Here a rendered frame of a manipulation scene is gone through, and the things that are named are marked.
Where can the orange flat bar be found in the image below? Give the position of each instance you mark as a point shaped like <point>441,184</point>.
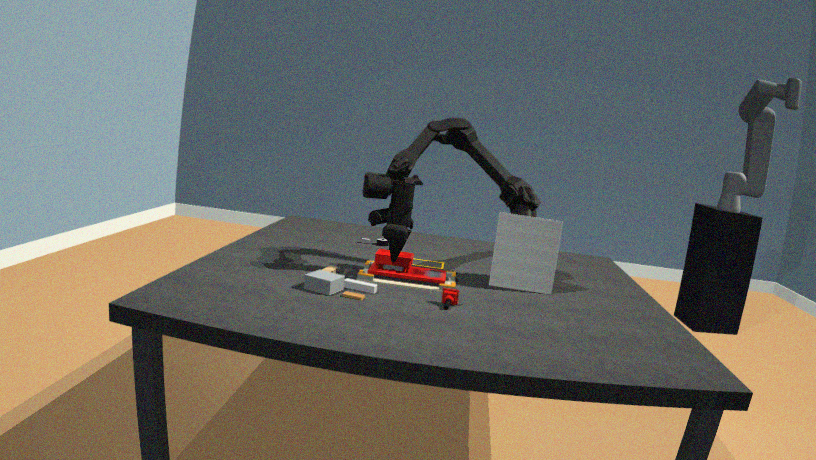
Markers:
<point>353,295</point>

